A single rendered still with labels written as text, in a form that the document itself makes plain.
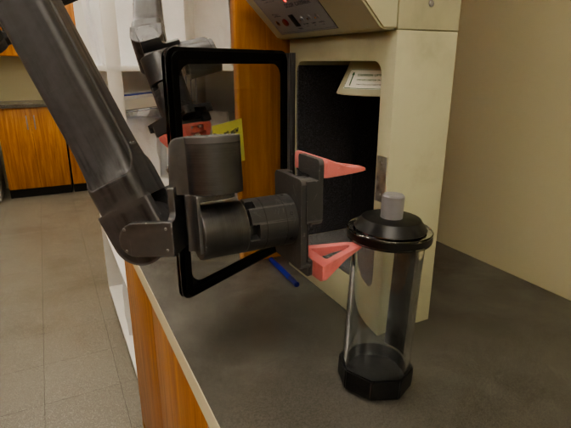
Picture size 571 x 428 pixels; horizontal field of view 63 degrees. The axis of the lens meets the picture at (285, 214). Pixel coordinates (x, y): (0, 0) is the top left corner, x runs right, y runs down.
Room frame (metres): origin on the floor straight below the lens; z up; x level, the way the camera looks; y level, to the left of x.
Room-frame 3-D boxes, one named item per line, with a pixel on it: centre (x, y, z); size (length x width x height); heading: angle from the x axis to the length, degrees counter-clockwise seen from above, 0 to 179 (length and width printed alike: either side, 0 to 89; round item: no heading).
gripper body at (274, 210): (0.49, 0.01, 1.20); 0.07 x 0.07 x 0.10; 27
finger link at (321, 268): (0.52, -0.05, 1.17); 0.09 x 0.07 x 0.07; 117
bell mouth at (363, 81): (0.85, -0.18, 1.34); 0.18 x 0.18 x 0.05
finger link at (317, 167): (0.53, -0.05, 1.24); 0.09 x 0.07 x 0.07; 117
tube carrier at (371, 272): (0.56, -0.13, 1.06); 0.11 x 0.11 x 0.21
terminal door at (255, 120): (0.82, 0.09, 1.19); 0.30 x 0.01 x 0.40; 145
